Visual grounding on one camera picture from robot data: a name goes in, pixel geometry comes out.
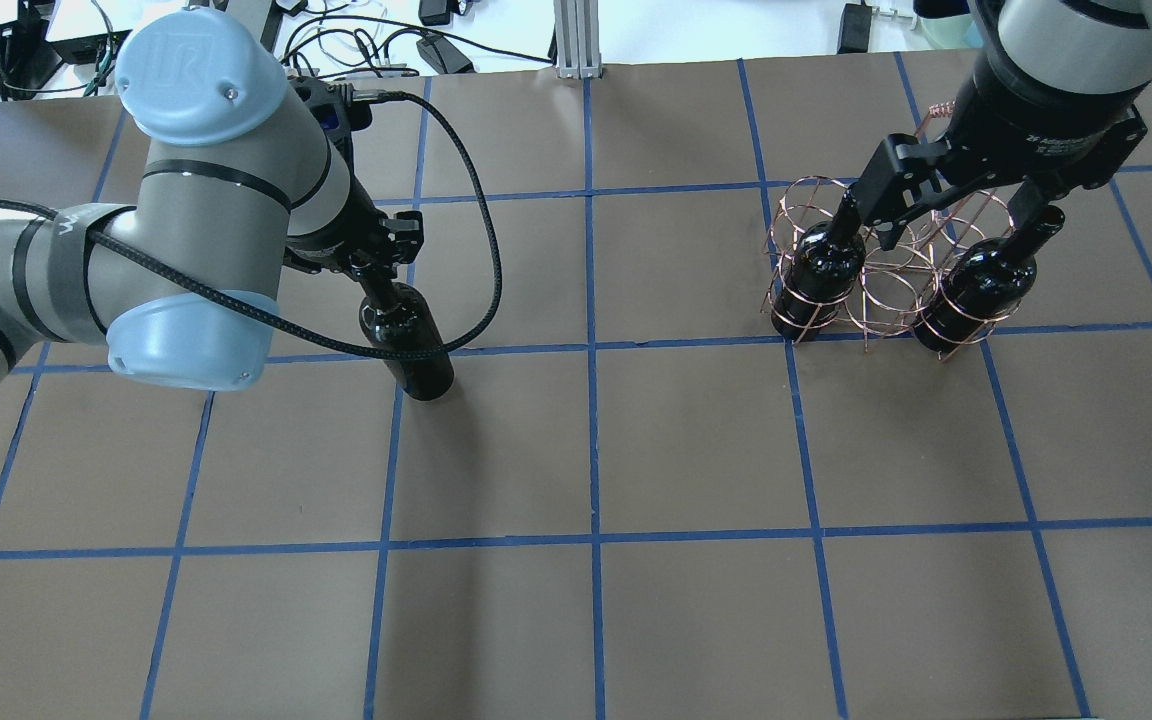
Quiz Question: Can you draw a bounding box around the black power adapter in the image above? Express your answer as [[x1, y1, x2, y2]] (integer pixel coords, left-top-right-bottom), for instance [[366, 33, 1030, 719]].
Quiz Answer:
[[836, 1, 874, 55]]

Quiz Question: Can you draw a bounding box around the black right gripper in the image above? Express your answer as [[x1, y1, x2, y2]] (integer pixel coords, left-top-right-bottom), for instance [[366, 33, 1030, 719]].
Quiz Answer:
[[850, 55, 1149, 241]]

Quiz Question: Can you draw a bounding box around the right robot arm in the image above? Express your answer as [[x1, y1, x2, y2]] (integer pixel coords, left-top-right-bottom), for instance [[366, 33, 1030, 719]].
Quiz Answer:
[[833, 1, 1152, 249]]

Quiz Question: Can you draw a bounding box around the dark wine bottle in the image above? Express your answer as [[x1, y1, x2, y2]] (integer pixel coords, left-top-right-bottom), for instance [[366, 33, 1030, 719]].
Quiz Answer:
[[771, 190, 867, 343], [358, 270, 454, 401]]

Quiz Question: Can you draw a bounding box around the aluminium frame post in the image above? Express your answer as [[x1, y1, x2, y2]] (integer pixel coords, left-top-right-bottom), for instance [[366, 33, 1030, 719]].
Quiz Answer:
[[553, 0, 604, 79]]

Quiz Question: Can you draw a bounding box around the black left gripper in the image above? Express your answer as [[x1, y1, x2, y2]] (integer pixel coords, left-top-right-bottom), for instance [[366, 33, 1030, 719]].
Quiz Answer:
[[285, 179, 425, 279]]

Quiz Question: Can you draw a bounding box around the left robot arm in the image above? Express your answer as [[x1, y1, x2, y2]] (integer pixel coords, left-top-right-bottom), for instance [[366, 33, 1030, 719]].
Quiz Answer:
[[0, 6, 422, 392]]

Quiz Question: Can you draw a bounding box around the copper wire wine basket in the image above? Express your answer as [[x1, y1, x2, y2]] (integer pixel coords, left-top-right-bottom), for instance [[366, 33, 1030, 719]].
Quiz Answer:
[[764, 98, 1037, 353]]

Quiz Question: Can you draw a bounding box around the dark wine bottle in basket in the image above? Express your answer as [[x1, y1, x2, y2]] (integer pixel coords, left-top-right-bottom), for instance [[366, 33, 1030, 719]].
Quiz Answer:
[[771, 190, 867, 343]]

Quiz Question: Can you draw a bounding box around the black power brick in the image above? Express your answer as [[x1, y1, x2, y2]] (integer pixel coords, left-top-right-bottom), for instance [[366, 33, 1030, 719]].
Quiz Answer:
[[416, 35, 476, 76]]

